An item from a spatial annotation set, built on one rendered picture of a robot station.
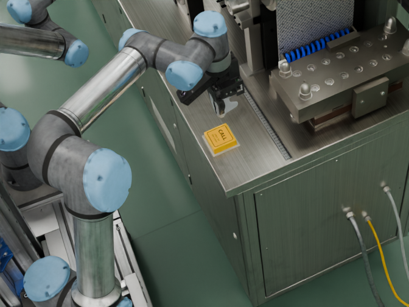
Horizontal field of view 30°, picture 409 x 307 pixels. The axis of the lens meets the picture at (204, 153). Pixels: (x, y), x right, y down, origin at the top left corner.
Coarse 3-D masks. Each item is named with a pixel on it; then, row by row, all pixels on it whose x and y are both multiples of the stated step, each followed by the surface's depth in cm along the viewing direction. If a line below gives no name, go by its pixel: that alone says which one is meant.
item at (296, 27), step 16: (304, 0) 201; (320, 0) 204; (336, 0) 207; (352, 0) 209; (288, 16) 203; (304, 16) 206; (320, 16) 209; (336, 16) 212; (352, 16) 215; (288, 32) 208; (304, 32) 211; (320, 32) 214; (288, 48) 213
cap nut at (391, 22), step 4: (392, 16) 212; (388, 20) 211; (392, 20) 211; (388, 24) 212; (392, 24) 212; (384, 28) 215; (388, 28) 213; (392, 28) 212; (396, 28) 214; (388, 32) 214; (392, 32) 214
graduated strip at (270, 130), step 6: (240, 90) 225; (246, 90) 225; (246, 96) 224; (252, 96) 223; (252, 102) 222; (258, 108) 220; (258, 114) 219; (264, 114) 219; (264, 120) 218; (264, 126) 217; (270, 126) 216; (270, 132) 215; (276, 132) 215; (276, 138) 214; (276, 144) 212; (282, 144) 212; (282, 150) 211; (288, 156) 210
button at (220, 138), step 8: (216, 128) 215; (224, 128) 215; (208, 136) 214; (216, 136) 213; (224, 136) 213; (232, 136) 213; (216, 144) 212; (224, 144) 212; (232, 144) 213; (216, 152) 212
